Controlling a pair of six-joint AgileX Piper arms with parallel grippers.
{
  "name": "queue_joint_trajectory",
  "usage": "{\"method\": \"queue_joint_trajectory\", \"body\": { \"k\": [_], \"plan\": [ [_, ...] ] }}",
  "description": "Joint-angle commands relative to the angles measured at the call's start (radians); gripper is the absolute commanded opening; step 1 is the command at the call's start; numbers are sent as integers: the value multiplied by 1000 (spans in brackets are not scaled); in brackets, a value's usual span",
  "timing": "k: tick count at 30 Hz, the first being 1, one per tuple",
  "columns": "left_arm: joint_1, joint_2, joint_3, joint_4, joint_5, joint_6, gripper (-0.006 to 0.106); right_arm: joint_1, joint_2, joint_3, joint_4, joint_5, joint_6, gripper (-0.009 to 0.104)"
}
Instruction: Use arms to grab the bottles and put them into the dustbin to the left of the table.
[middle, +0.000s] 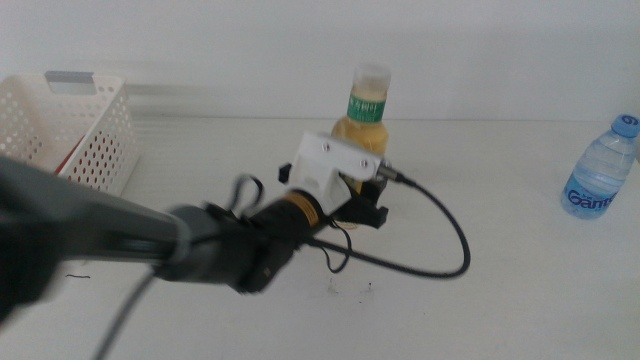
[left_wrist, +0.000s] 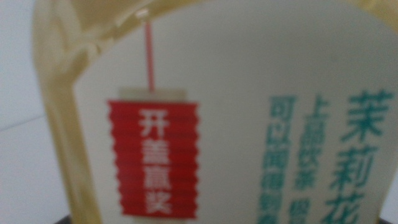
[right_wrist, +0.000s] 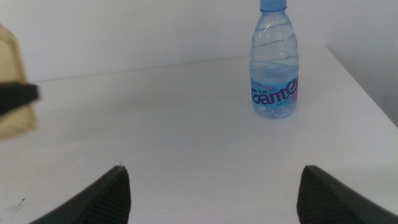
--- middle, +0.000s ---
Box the yellow tea bottle white cap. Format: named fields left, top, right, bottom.
left=329, top=62, right=392, bottom=231

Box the clear water bottle blue cap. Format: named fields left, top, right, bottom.
left=559, top=114, right=640, bottom=221

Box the red cola can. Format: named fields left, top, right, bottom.
left=53, top=130, right=127, bottom=194

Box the thin black left gripper wire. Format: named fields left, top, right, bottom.
left=229, top=173, right=354, bottom=275

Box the white perforated plastic basket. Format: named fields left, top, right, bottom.
left=0, top=71, right=140, bottom=197

